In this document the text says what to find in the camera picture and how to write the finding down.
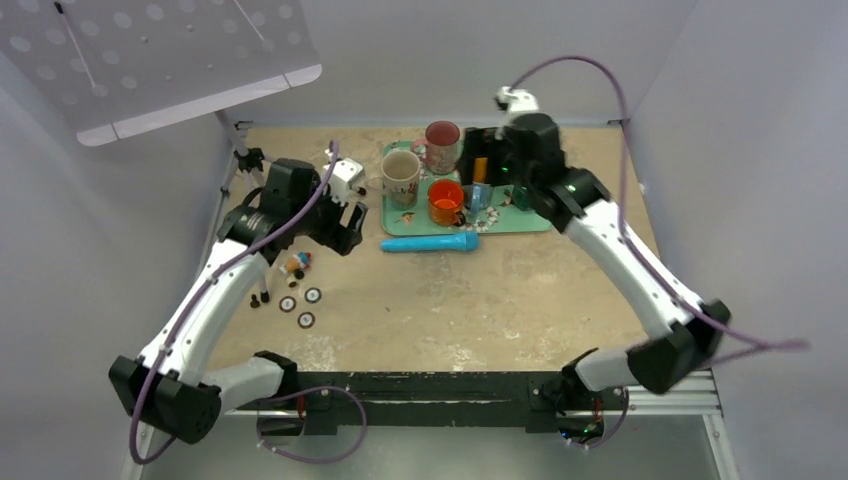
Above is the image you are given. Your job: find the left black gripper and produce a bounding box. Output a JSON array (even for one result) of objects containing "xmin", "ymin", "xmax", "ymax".
[{"xmin": 290, "ymin": 173, "xmax": 366, "ymax": 255}]

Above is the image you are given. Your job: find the dark green mug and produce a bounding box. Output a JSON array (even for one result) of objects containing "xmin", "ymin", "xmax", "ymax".
[{"xmin": 511, "ymin": 185, "xmax": 532, "ymax": 211}]

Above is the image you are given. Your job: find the light blue butterfly mug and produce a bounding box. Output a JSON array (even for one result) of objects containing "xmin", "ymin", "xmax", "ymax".
[{"xmin": 465, "ymin": 157, "xmax": 493, "ymax": 223}]

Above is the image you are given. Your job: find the pink mug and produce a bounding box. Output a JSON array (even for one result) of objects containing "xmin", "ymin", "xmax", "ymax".
[{"xmin": 410, "ymin": 120, "xmax": 461, "ymax": 175}]

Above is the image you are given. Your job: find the orange mug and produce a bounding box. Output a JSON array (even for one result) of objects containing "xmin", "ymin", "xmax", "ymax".
[{"xmin": 427, "ymin": 179, "xmax": 466, "ymax": 227}]

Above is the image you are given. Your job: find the beige floral mug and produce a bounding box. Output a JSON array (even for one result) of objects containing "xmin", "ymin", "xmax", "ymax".
[{"xmin": 365, "ymin": 150, "xmax": 421, "ymax": 210}]

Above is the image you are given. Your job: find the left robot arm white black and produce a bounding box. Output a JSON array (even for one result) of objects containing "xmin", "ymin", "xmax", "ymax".
[{"xmin": 108, "ymin": 158, "xmax": 368, "ymax": 444}]

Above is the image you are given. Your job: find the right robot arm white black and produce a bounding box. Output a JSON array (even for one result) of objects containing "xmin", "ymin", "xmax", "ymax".
[{"xmin": 458, "ymin": 113, "xmax": 731, "ymax": 407}]

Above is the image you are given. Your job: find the round token near mug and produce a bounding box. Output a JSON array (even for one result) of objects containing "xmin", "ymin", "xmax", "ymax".
[{"xmin": 304, "ymin": 287, "xmax": 323, "ymax": 304}]

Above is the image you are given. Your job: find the small colourful toy figure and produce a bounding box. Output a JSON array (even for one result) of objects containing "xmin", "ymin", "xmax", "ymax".
[{"xmin": 278, "ymin": 252, "xmax": 312, "ymax": 288}]

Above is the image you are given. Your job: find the green floral bird tray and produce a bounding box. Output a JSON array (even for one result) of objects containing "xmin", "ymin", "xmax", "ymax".
[{"xmin": 381, "ymin": 168, "xmax": 552, "ymax": 237}]

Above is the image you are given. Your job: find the blue toy microphone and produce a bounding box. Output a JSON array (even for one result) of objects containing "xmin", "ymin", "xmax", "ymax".
[{"xmin": 380, "ymin": 232, "xmax": 480, "ymax": 253}]

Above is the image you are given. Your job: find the round token middle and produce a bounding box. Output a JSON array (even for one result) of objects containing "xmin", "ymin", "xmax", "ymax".
[{"xmin": 278, "ymin": 296, "xmax": 297, "ymax": 313}]

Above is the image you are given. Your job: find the round token front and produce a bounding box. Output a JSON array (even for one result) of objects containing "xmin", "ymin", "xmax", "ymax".
[{"xmin": 297, "ymin": 312, "xmax": 316, "ymax": 329}]

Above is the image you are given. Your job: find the grey tripod stand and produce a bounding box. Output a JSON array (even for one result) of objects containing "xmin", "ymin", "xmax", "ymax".
[{"xmin": 213, "ymin": 111, "xmax": 280, "ymax": 305}]

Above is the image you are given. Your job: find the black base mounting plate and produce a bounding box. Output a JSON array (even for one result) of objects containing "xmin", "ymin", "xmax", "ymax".
[{"xmin": 242, "ymin": 371, "xmax": 625, "ymax": 437}]

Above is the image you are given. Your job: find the perforated white board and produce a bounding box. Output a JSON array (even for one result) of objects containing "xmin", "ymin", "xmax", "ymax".
[{"xmin": 1, "ymin": 0, "xmax": 322, "ymax": 146}]

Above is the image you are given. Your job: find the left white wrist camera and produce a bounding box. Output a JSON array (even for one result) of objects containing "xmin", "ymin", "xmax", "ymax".
[{"xmin": 328, "ymin": 157, "xmax": 366, "ymax": 206}]

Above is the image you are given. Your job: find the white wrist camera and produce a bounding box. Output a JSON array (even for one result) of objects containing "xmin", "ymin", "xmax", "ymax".
[
  {"xmin": 328, "ymin": 157, "xmax": 366, "ymax": 206},
  {"xmin": 495, "ymin": 86, "xmax": 540, "ymax": 127}
]

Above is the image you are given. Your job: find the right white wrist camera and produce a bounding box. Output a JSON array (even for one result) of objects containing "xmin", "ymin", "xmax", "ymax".
[{"xmin": 495, "ymin": 86, "xmax": 540, "ymax": 127}]

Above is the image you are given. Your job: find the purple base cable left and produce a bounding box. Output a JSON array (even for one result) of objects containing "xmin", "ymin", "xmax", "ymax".
[{"xmin": 256, "ymin": 386, "xmax": 368, "ymax": 465}]

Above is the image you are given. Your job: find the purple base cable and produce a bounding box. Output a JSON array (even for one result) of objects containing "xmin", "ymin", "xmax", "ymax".
[
  {"xmin": 256, "ymin": 386, "xmax": 368, "ymax": 465},
  {"xmin": 566, "ymin": 390, "xmax": 634, "ymax": 452}
]

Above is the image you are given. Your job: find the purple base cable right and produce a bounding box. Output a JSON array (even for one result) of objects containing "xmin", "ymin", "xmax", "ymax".
[{"xmin": 566, "ymin": 390, "xmax": 634, "ymax": 452}]

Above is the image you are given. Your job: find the aluminium frame rail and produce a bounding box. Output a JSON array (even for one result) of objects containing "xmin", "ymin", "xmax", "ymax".
[{"xmin": 121, "ymin": 372, "xmax": 736, "ymax": 479}]

